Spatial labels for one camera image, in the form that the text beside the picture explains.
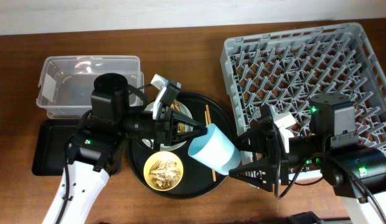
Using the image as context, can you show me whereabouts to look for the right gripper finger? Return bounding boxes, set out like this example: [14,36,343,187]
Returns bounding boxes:
[235,105,273,152]
[229,157,274,192]

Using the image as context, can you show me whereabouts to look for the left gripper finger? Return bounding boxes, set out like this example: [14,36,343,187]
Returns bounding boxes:
[171,110,207,133]
[163,130,207,146]

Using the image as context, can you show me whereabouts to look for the blue cup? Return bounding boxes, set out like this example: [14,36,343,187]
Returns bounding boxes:
[188,123,241,175]

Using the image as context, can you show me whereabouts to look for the yellow bowl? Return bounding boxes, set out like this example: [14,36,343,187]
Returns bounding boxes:
[143,151,184,191]

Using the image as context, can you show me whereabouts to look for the food scraps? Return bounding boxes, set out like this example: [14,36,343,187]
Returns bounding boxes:
[149,160,182,190]

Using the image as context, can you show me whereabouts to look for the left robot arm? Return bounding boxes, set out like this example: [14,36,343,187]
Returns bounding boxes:
[44,73,207,223]

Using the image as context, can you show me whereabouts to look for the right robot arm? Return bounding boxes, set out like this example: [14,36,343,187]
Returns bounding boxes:
[228,93,386,223]

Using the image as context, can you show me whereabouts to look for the grey dishwasher rack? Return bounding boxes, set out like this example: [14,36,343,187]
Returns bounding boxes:
[220,22,386,189]

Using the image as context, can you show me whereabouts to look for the grey plate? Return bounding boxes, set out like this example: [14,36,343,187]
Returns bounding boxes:
[142,101,192,151]

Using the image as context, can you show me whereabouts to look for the gold snack wrapper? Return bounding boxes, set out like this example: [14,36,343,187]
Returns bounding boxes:
[170,100,185,133]

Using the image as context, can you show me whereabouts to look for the wooden chopstick right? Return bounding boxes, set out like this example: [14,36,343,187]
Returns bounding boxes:
[205,105,212,125]

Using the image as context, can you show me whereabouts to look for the round black tray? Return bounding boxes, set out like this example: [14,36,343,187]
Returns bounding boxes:
[127,92,237,199]

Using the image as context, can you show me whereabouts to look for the black object bottom edge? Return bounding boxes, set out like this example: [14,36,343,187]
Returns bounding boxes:
[286,212,324,224]

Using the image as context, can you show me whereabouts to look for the clear plastic bin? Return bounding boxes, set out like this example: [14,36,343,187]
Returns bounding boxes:
[36,55,144,119]

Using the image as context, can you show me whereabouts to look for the black rectangular tray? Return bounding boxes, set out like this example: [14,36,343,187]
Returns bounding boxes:
[32,119,79,176]

